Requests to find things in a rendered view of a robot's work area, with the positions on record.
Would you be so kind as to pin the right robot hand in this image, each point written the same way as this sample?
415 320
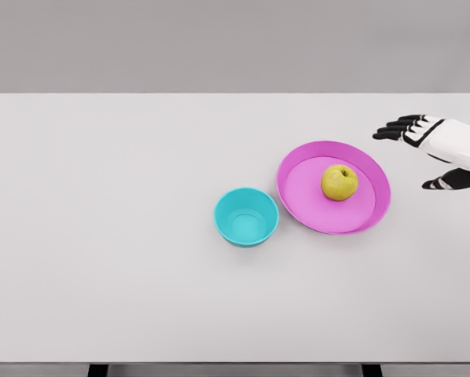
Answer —
451 141

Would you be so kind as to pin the yellow-green apple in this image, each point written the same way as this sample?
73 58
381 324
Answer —
339 182

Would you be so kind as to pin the pink plate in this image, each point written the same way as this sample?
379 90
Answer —
317 204

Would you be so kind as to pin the blue bowl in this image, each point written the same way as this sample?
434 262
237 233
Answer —
246 220

